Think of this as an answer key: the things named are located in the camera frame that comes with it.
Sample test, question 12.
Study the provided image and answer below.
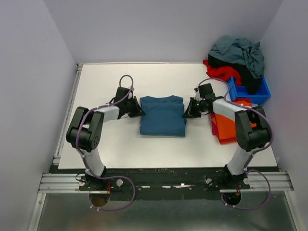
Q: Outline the magenta folded t-shirt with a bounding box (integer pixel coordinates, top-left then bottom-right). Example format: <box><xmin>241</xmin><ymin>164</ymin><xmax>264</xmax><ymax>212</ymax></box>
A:
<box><xmin>210</xmin><ymin>114</ymin><xmax>237</xmax><ymax>144</ymax></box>

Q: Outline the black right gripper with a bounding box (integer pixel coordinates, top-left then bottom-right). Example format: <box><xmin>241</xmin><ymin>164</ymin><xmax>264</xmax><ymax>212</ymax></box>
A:
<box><xmin>182</xmin><ymin>97</ymin><xmax>205</xmax><ymax>118</ymax></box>

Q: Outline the grey-teal crumpled t-shirt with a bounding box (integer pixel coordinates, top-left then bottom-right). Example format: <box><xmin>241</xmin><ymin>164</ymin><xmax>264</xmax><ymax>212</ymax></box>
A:
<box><xmin>209</xmin><ymin>36</ymin><xmax>265</xmax><ymax>78</ymax></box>

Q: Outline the black t-shirt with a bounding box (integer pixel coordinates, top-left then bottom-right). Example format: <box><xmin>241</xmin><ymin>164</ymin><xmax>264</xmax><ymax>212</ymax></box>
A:
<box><xmin>208</xmin><ymin>54</ymin><xmax>261</xmax><ymax>95</ymax></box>

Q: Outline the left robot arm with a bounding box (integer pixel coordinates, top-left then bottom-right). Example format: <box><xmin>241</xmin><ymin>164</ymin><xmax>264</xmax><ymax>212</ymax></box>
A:
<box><xmin>66</xmin><ymin>87</ymin><xmax>145</xmax><ymax>190</ymax></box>

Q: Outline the blue plastic bin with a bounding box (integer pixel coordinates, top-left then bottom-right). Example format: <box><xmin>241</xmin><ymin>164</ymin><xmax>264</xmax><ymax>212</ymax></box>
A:
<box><xmin>225</xmin><ymin>76</ymin><xmax>271</xmax><ymax>104</ymax></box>

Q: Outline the red t-shirt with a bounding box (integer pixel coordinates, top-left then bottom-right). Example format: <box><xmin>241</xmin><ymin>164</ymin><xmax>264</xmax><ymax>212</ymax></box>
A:
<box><xmin>203</xmin><ymin>60</ymin><xmax>243</xmax><ymax>86</ymax></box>

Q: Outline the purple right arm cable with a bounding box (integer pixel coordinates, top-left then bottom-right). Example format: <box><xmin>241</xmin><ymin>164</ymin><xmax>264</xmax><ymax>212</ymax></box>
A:
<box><xmin>197</xmin><ymin>78</ymin><xmax>275</xmax><ymax>210</ymax></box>

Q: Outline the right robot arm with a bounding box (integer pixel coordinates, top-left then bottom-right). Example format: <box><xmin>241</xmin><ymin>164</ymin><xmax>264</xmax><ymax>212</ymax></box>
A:
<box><xmin>182</xmin><ymin>83</ymin><xmax>273</xmax><ymax>189</ymax></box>

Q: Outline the teal blue t-shirt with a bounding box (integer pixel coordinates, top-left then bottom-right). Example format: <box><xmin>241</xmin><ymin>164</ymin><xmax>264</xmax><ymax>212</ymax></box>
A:
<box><xmin>140</xmin><ymin>95</ymin><xmax>186</xmax><ymax>137</ymax></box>

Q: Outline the orange folded t-shirt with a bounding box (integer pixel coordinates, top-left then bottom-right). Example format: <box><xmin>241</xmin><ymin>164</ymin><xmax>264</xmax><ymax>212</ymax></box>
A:
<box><xmin>210</xmin><ymin>99</ymin><xmax>251</xmax><ymax>144</ymax></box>

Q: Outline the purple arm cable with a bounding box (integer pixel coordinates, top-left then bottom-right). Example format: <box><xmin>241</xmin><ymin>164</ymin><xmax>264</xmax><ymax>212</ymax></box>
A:
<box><xmin>76</xmin><ymin>75</ymin><xmax>137</xmax><ymax>212</ymax></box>
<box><xmin>197</xmin><ymin>78</ymin><xmax>275</xmax><ymax>210</ymax></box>

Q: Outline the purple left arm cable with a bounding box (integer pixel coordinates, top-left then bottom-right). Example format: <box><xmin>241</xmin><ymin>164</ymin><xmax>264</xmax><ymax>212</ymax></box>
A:
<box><xmin>76</xmin><ymin>75</ymin><xmax>137</xmax><ymax>212</ymax></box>

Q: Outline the aluminium frame extrusion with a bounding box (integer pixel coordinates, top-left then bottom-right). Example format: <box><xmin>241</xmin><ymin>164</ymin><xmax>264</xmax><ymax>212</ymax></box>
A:
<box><xmin>38</xmin><ymin>172</ymin><xmax>294</xmax><ymax>194</ymax></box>

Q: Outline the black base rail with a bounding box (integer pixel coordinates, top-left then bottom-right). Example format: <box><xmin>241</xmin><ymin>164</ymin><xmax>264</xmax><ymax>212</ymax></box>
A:
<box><xmin>79</xmin><ymin>167</ymin><xmax>250</xmax><ymax>201</ymax></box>

